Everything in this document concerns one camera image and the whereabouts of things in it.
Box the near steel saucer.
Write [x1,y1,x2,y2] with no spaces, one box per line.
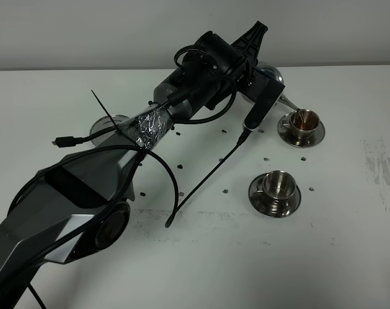
[248,174,301,218]

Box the black cable tie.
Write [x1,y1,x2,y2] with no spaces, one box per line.
[91,89,180,229]

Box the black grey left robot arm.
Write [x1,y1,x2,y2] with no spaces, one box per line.
[0,22,284,308]

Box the steel teacup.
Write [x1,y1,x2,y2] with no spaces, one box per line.
[256,170,297,204]
[280,108,322,145]

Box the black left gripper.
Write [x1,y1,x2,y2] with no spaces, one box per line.
[193,21,268,106]

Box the stainless steel teapot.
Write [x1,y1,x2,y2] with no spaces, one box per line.
[241,64,300,112]

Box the near steel teacup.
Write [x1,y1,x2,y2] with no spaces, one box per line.
[256,170,297,204]

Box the far steel saucer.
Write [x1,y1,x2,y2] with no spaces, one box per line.
[277,111,326,148]

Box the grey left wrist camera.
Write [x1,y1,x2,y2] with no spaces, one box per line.
[243,92,279,132]

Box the steel saucer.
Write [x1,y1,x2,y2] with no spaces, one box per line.
[248,174,301,218]
[277,111,326,148]

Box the far steel teacup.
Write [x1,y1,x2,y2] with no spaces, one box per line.
[280,108,322,145]

